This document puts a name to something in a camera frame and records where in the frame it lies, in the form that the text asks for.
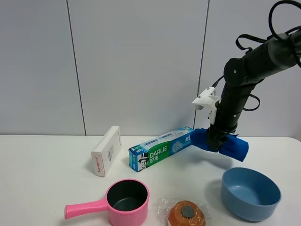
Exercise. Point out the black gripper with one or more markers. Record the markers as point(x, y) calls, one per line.
point(216, 138)

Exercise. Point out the blue towel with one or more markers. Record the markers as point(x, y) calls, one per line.
point(232, 147)

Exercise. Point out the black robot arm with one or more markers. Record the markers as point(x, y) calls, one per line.
point(243, 74)

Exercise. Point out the blue plastic bowl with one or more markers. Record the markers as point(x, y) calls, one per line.
point(249, 194)

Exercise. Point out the Darlie toothpaste box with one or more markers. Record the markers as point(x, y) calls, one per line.
point(148, 153)

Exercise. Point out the wrapped orange round cake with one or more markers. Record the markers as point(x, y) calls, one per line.
point(180, 212)

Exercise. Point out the white rectangular carton box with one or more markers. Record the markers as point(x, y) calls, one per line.
point(106, 151)

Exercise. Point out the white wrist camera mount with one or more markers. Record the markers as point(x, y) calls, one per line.
point(208, 99)

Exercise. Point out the pink saucepan with handle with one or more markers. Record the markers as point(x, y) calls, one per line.
point(126, 201)

